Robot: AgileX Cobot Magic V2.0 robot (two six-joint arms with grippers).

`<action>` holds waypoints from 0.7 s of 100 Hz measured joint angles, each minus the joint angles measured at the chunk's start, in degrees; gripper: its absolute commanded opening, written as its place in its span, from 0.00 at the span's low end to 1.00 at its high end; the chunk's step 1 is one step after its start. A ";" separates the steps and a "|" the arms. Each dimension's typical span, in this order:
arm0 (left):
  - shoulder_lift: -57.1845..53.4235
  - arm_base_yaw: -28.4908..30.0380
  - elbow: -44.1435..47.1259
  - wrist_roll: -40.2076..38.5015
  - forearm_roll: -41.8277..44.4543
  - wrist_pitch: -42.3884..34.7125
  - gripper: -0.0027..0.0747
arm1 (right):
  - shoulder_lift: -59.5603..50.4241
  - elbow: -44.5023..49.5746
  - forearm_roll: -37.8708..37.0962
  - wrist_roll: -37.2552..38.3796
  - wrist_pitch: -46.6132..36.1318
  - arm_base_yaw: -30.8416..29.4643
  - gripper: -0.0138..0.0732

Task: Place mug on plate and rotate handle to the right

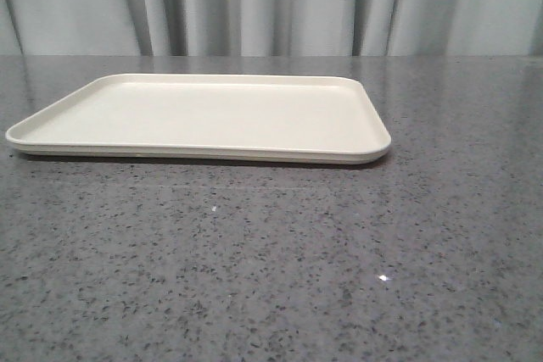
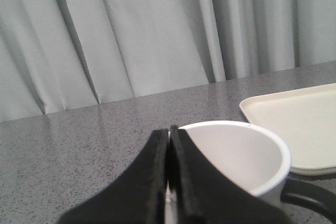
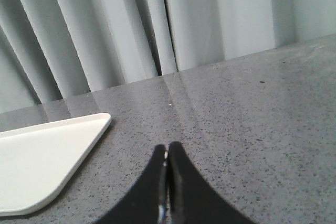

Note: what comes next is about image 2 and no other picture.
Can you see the white smiley mug black handle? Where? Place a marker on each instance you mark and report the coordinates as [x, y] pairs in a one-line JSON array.
[[256, 160]]

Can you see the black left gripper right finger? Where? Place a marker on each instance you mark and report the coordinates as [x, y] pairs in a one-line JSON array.
[[205, 195]]

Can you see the grey pleated curtain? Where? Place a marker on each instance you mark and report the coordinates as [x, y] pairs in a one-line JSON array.
[[58, 55]]

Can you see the cream rectangular plastic tray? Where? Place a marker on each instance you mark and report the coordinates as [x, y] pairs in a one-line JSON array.
[[305, 120]]

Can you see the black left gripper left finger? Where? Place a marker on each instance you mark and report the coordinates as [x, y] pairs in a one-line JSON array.
[[136, 196]]

